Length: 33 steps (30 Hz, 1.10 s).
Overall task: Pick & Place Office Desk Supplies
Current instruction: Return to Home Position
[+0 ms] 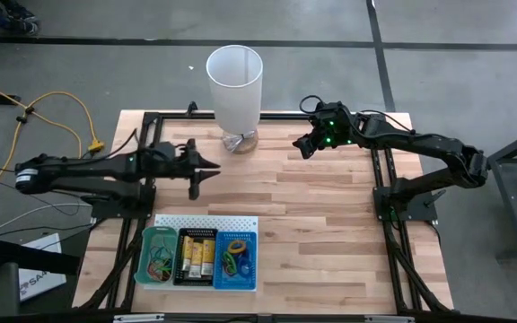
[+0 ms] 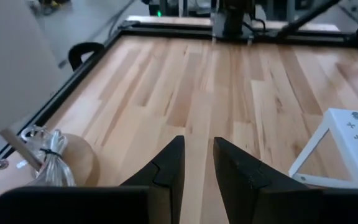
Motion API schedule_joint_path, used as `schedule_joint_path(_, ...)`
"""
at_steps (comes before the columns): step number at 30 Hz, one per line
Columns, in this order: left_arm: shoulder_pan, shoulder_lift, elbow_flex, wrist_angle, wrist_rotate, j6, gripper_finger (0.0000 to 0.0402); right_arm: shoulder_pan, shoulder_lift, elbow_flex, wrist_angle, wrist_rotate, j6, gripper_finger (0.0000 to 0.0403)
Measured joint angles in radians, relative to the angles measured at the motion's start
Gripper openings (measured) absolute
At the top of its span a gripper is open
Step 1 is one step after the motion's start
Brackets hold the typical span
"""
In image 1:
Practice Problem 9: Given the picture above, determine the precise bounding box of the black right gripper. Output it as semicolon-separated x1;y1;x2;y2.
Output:
291;103;356;161

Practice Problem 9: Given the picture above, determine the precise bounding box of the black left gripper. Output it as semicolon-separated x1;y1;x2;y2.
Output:
166;137;222;202

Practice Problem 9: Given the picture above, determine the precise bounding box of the yellow rubber band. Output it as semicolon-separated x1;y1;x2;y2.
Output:
150;243;175;273

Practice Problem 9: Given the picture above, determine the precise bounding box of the green coil wristband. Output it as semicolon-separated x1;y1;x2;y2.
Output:
221;250;238;275

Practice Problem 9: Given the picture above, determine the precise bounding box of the teal plastic bin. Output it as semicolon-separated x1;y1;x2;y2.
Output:
133;225;180;287

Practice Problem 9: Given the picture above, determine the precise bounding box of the blue coil wristband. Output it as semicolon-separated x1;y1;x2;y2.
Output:
235;250;253;275

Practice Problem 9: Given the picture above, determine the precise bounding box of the black mesh basket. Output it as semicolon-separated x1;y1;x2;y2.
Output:
171;227;221;288

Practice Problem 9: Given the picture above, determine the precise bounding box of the orange rubber band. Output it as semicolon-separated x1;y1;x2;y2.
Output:
146;262;170;278

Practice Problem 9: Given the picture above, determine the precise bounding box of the blue perforated plastic tray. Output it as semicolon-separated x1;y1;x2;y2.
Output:
212;230;259;292

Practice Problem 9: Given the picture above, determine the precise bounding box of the white perforated metal shelf riser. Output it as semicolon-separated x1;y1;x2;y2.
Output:
144;214;260;293

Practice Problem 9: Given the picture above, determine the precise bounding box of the white cylinder shade table lamp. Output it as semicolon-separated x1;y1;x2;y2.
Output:
205;44;265;156

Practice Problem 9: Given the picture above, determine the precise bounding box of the white printed box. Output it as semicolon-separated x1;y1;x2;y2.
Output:
17;232;68;303

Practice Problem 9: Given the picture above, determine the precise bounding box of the black metal stand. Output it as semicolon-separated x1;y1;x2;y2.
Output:
465;121;517;262

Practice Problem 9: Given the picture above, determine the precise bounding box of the black aluminium table frame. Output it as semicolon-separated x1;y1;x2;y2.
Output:
78;100;455;316

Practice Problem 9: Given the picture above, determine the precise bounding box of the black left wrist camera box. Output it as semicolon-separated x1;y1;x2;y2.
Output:
152;141;178;158

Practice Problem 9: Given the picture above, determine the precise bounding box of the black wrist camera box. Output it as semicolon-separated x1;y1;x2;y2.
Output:
152;141;178;158
315;101;346;123

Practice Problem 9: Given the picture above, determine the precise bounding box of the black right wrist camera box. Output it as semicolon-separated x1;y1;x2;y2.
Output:
315;101;346;123

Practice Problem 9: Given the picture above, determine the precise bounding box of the white bundled lamp cord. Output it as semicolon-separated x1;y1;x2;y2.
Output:
222;129;259;153

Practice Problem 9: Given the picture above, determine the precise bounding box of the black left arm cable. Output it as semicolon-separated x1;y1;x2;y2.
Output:
81;128;139;159

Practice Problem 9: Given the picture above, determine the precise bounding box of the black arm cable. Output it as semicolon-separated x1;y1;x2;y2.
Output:
81;128;139;159
359;109;416;135

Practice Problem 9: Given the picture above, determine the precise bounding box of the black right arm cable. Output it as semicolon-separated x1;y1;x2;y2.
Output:
359;109;416;135

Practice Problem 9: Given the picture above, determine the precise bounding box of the yellow extension cord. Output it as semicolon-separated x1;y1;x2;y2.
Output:
0;75;106;153
0;114;84;183

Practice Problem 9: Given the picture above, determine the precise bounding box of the white floor cable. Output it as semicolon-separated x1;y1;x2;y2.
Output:
0;203;83;231

